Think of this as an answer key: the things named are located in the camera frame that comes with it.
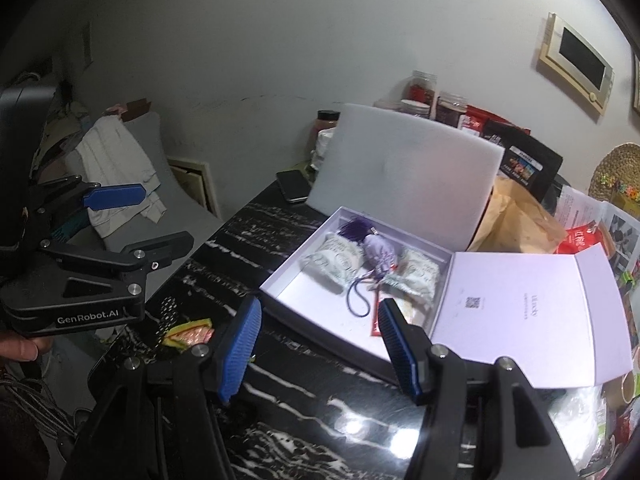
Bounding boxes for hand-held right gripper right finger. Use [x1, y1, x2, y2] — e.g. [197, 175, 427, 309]
[377, 298, 576, 480]

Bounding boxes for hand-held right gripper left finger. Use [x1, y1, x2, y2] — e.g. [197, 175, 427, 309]
[75, 296, 263, 480]

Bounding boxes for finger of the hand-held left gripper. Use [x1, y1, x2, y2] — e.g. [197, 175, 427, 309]
[10, 231, 195, 311]
[27, 175, 147, 211]

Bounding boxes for red white snack packet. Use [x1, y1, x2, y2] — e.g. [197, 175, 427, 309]
[369, 297, 416, 338]

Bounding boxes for orange green candy packet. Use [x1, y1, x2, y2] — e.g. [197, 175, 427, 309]
[165, 317, 215, 351]

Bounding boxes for white printed snack packet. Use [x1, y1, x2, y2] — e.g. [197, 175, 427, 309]
[382, 247, 441, 311]
[300, 232, 366, 293]

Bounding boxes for purple tasselled sachet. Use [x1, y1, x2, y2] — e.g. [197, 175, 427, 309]
[335, 215, 401, 318]

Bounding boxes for white gift box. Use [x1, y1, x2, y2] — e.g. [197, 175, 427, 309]
[260, 205, 633, 391]

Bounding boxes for person's left hand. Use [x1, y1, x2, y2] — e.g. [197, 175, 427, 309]
[0, 335, 53, 363]

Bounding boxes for white cloth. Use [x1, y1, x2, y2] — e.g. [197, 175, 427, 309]
[75, 116, 168, 239]

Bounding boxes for grey chair with white cloth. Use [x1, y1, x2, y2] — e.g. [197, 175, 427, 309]
[65, 112, 223, 256]

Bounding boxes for pile of clothes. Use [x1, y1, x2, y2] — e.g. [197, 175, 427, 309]
[30, 75, 101, 186]

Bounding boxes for brown cardboard piece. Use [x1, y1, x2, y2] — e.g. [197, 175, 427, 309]
[120, 100, 152, 121]

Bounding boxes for smartphone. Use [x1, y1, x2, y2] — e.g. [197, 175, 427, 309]
[276, 170, 311, 204]

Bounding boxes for brown paper bag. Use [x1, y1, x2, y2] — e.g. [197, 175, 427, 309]
[470, 177, 568, 256]

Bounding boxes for white foam sheet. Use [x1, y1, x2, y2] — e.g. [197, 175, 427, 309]
[305, 103, 506, 253]

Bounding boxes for white plastic bag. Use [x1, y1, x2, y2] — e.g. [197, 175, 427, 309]
[312, 129, 336, 168]

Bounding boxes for printed paper sheets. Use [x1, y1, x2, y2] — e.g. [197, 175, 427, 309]
[552, 185, 640, 271]

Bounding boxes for black snack bag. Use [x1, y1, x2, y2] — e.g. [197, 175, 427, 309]
[480, 120, 563, 201]

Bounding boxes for red snack bag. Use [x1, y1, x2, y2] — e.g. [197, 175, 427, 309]
[457, 105, 488, 136]

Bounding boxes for clear jar dark contents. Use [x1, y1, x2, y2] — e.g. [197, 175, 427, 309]
[435, 92, 471, 128]

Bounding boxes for woven straw basket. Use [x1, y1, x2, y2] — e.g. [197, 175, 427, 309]
[588, 142, 640, 201]

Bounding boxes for wooden frame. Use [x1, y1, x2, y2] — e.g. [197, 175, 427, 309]
[166, 156, 221, 216]

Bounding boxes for grey braided cord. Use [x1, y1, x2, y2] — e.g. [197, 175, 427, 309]
[0, 375, 81, 441]

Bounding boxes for cream wall frame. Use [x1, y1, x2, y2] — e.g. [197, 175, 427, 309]
[537, 12, 615, 116]

